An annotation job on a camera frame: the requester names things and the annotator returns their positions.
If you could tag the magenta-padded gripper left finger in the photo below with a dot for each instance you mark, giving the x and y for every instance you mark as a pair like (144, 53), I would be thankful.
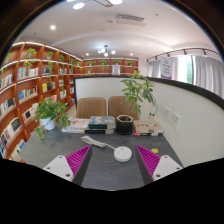
(58, 166)

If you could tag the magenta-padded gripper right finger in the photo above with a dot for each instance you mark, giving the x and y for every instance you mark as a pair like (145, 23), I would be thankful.
(166, 165)

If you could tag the red and black spined book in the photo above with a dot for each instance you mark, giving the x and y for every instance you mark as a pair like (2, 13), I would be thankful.
(148, 134)

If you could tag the thin white book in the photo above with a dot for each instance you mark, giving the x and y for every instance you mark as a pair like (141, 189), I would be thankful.
(73, 130)

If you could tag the leafy plant in white pot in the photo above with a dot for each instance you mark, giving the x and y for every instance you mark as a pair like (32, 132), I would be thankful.
(48, 124)

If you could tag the round white power strip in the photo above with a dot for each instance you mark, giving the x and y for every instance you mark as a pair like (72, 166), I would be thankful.
(122, 154)

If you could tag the pale pink cover book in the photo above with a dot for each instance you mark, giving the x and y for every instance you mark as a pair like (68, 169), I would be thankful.
(80, 123)

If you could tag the dark blue thick book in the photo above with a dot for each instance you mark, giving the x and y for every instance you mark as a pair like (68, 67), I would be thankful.
(100, 131)

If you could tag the clear bottle with teal lid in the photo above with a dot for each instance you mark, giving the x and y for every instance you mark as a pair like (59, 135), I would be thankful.
(153, 112)

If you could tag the small tree in black pot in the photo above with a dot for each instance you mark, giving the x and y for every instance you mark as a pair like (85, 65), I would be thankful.
(124, 127)

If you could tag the tan upholstered chair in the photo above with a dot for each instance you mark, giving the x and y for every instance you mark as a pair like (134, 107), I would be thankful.
(91, 107)
(116, 106)

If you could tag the orange wooden bookshelf unit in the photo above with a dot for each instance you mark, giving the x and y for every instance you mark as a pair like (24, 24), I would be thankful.
(20, 96)

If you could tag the white dark-edged partition panel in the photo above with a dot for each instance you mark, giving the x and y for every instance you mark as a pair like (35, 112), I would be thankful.
(96, 86)

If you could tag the white and purple standing sign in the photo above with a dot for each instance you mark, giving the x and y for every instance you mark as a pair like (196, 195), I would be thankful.
(168, 68)

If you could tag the bright glass window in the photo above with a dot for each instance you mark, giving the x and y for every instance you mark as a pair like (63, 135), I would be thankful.
(185, 70)

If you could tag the white sheer curtain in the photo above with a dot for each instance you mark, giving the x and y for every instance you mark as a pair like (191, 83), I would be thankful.
(154, 68)
(210, 75)

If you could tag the small white framed notice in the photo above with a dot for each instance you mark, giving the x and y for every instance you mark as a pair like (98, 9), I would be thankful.
(116, 70)

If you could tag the globe bulb ceiling lamp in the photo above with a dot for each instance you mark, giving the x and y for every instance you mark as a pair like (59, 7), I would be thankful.
(106, 51)

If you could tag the ceiling air vent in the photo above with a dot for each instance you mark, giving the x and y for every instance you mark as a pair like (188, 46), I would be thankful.
(130, 19)

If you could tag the recessed ceiling lights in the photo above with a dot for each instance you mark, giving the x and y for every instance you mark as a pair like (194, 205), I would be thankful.
(79, 5)

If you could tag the white wall socket plate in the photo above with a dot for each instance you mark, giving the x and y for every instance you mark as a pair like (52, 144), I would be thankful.
(175, 120)
(167, 114)

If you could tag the black track light rail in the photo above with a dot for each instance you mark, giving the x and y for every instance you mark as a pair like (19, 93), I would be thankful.
(183, 51)

